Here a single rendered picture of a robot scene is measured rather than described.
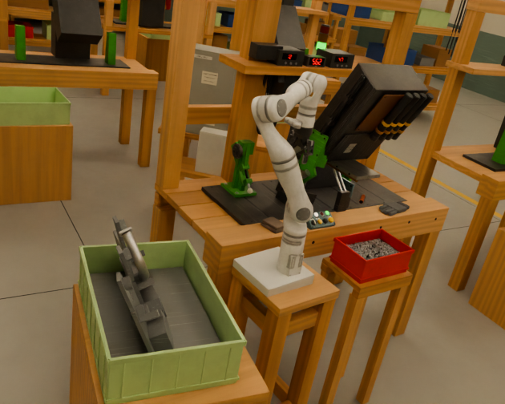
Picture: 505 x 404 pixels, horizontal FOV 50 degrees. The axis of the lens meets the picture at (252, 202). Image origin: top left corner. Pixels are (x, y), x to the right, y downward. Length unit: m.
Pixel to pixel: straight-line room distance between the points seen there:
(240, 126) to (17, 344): 1.61
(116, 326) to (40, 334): 1.35
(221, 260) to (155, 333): 0.67
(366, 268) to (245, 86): 1.08
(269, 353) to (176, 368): 0.60
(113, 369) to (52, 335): 1.59
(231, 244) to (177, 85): 0.79
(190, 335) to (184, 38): 1.33
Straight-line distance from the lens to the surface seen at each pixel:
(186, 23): 2.55
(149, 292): 1.92
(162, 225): 2.86
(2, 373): 3.01
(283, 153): 1.93
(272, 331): 2.15
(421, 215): 3.12
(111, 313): 1.95
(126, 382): 1.67
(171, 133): 2.66
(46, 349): 3.12
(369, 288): 2.47
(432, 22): 8.91
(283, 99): 1.88
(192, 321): 1.94
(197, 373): 1.73
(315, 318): 2.30
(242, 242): 2.34
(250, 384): 1.83
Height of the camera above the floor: 2.03
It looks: 24 degrees down
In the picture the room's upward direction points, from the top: 10 degrees clockwise
